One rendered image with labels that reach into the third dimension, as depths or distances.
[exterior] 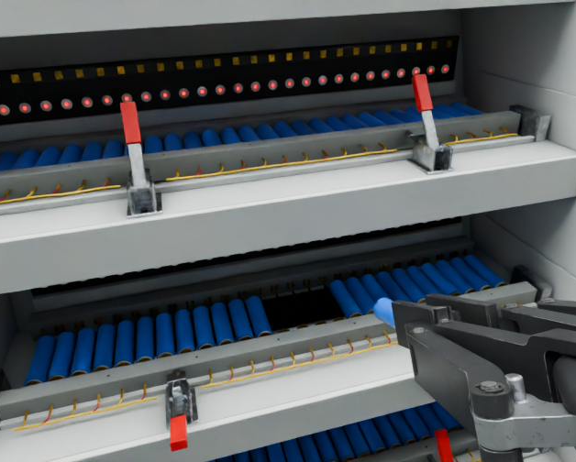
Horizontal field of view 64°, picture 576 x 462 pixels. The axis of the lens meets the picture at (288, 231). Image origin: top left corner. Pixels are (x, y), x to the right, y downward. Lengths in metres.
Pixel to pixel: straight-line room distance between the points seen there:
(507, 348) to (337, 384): 0.27
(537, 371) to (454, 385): 0.03
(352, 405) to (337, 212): 0.19
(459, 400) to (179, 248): 0.27
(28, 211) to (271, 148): 0.22
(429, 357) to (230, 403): 0.27
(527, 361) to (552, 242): 0.40
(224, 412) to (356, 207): 0.22
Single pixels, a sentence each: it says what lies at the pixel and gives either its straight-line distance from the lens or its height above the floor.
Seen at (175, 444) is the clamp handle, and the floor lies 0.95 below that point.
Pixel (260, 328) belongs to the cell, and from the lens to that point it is 0.50.
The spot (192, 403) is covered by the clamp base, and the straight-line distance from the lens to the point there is 0.46.
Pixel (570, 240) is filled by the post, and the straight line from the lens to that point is 0.58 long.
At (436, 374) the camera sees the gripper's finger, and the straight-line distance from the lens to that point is 0.21.
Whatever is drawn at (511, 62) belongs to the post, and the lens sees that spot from 0.63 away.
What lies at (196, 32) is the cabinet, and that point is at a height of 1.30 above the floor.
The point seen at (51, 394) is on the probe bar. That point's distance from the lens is 0.48.
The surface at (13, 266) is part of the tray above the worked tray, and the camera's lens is 0.41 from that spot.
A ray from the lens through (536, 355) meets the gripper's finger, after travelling 0.20.
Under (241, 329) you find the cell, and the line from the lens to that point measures 0.50.
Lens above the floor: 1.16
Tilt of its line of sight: 11 degrees down
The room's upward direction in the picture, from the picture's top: 7 degrees counter-clockwise
